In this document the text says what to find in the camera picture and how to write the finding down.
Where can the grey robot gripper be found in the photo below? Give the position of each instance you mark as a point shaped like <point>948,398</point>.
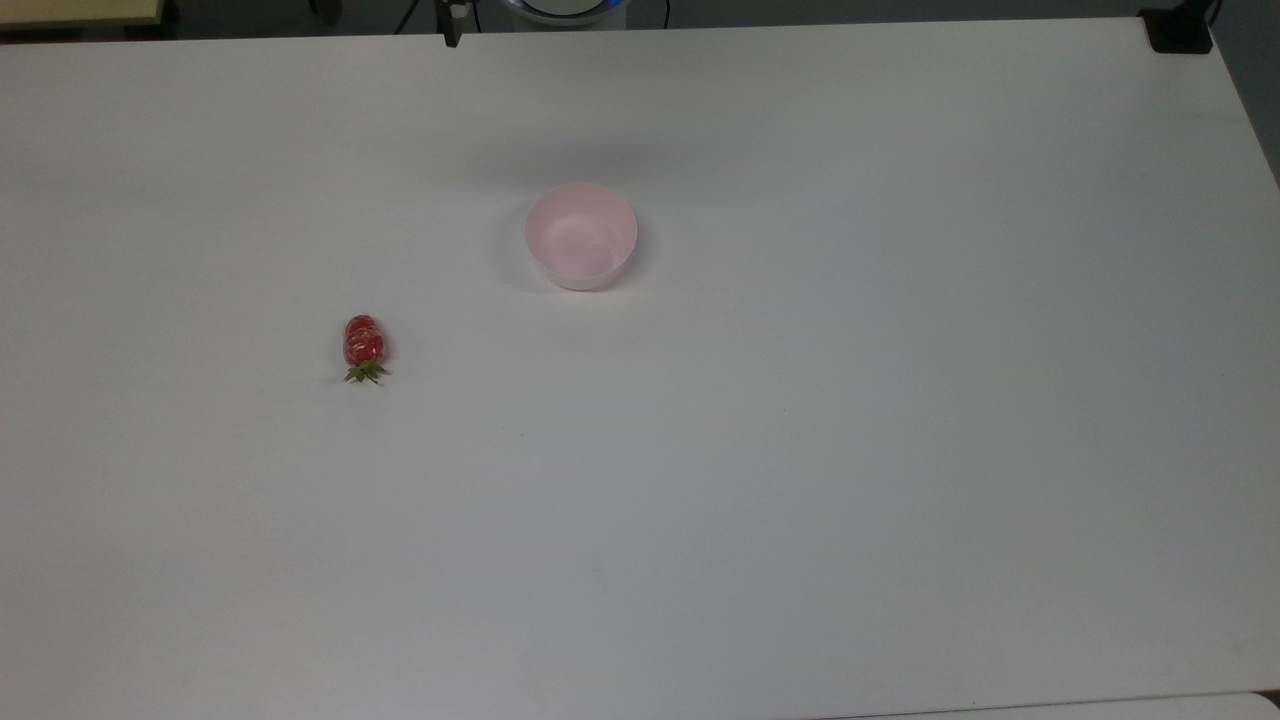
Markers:
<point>455,8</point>

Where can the red strawberry with green leaves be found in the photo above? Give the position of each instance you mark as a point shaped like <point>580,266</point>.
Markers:
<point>362,342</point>

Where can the pink plastic bowl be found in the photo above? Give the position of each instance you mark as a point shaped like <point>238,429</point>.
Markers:
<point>581,240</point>

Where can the light wooden side table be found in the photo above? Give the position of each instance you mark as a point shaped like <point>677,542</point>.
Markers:
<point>78,11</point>

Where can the black table clamp mount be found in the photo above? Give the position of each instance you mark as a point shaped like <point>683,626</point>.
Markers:
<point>1179,30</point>

